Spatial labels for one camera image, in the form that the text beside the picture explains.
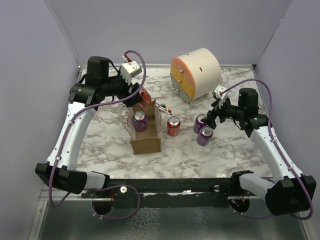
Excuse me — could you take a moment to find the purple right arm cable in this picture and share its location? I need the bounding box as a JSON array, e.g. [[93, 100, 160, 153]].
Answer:
[[221, 78, 314, 221]]

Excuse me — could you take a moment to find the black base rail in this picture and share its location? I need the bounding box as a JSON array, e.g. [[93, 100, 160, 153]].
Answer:
[[49, 162, 261, 210]]

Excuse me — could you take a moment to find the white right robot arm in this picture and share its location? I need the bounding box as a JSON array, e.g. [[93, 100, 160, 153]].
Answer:
[[202, 85, 317, 216]]

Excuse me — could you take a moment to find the red soda can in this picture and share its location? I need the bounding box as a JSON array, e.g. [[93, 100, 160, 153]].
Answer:
[[167, 116, 181, 137], [139, 87, 152, 107]]

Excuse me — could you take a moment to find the cream round drawer cabinet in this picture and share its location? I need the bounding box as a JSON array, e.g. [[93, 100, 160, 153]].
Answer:
[[170, 48, 221, 103]]

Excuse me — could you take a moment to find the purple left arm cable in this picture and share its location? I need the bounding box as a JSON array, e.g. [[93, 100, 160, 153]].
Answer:
[[47, 50, 147, 221]]

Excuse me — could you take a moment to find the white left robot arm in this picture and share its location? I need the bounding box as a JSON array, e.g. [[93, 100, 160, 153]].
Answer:
[[35, 56, 142, 198]]

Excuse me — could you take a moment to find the purple soda can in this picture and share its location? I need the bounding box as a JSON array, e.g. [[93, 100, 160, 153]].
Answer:
[[133, 110, 147, 132], [196, 126, 213, 146], [193, 114, 207, 134]]

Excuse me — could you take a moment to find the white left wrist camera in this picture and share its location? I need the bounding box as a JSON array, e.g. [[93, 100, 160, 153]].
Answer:
[[120, 61, 142, 85]]

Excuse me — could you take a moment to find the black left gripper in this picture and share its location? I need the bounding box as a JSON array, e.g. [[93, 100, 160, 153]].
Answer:
[[101, 69, 144, 106]]

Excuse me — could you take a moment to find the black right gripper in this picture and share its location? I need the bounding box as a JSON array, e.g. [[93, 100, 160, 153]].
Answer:
[[201, 95, 245, 129]]

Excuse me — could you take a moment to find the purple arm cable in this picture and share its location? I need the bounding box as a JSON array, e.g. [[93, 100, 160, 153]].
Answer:
[[221, 78, 314, 221], [47, 50, 147, 221]]

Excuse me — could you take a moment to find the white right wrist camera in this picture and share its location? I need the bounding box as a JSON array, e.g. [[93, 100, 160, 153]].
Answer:
[[212, 85, 228, 101]]

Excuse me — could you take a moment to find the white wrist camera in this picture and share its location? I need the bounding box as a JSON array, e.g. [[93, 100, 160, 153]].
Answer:
[[120, 61, 142, 85], [212, 85, 228, 101]]

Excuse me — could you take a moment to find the canvas bag with cat print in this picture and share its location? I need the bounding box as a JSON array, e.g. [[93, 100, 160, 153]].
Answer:
[[118, 100, 169, 155]]

